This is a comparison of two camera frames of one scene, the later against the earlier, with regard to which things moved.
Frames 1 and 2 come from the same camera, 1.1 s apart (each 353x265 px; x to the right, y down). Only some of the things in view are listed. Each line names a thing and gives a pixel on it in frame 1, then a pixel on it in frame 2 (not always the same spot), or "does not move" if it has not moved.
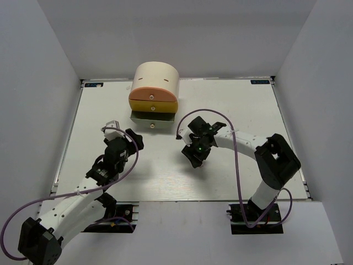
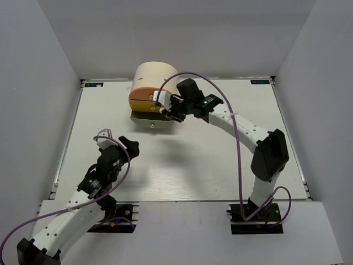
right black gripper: x=190 y=152 -> x=173 y=115
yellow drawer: x=154 y=106 does not move
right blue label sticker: x=260 y=81 does not move
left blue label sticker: x=94 y=84 does not move
